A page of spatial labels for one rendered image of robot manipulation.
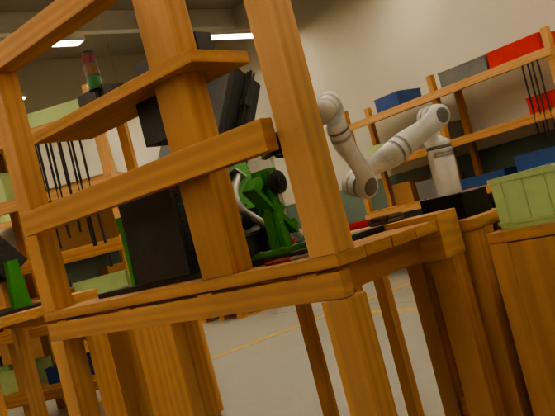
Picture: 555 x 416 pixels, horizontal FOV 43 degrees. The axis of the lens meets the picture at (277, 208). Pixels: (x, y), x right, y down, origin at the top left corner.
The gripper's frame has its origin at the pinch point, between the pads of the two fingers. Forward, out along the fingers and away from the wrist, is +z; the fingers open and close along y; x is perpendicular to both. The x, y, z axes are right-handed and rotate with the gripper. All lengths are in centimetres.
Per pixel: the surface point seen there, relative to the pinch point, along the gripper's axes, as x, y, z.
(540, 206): 15, -65, -61
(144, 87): 9.1, 47.4, -0.7
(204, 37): -7.4, 41.0, -17.4
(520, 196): 10, -61, -57
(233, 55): -0.9, 32.3, -23.3
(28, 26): -32, 85, 45
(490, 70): -451, -291, 109
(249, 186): 24.7, 6.2, -6.5
